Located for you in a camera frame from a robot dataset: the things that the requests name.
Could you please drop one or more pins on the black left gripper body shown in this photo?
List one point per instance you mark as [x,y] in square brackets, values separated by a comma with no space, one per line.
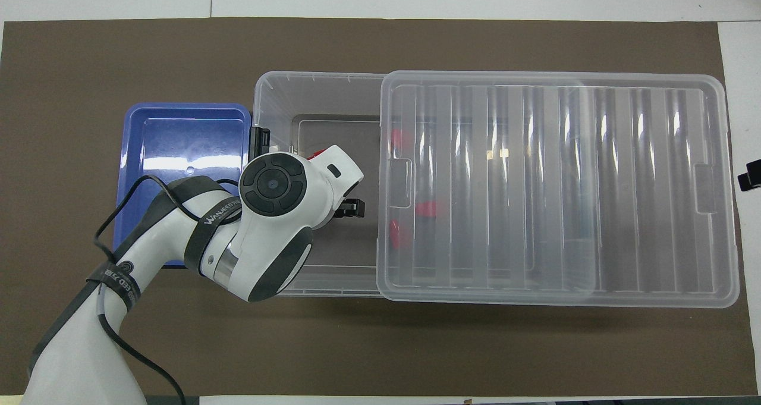
[351,209]

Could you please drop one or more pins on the clear ribbed box lid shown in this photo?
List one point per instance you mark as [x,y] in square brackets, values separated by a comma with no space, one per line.
[535,214]

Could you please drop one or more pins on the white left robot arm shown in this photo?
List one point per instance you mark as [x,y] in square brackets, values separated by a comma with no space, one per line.
[267,238]

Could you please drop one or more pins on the red block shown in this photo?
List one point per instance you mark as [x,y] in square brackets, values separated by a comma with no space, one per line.
[397,234]
[318,153]
[401,139]
[427,209]

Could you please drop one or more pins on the clear plastic storage box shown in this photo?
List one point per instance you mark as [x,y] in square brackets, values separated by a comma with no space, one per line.
[333,96]

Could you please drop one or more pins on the black box latch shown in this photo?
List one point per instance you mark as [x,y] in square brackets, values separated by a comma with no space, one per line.
[260,138]

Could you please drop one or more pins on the blue plastic tray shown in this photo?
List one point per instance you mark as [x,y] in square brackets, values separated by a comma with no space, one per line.
[178,137]

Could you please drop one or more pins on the brown table mat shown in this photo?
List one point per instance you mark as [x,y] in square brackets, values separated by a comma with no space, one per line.
[357,351]

